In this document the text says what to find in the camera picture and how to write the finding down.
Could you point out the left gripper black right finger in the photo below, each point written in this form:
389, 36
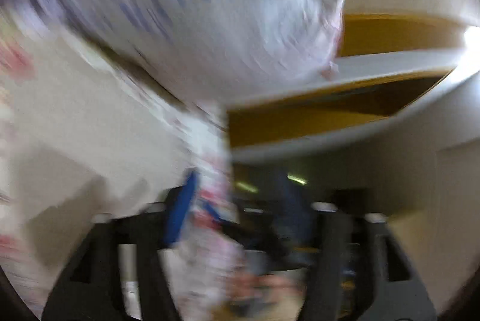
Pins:
359, 270

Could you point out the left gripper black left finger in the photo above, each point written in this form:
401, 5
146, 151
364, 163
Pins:
89, 287

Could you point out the floral quilted bedspread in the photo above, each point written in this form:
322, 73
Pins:
80, 137

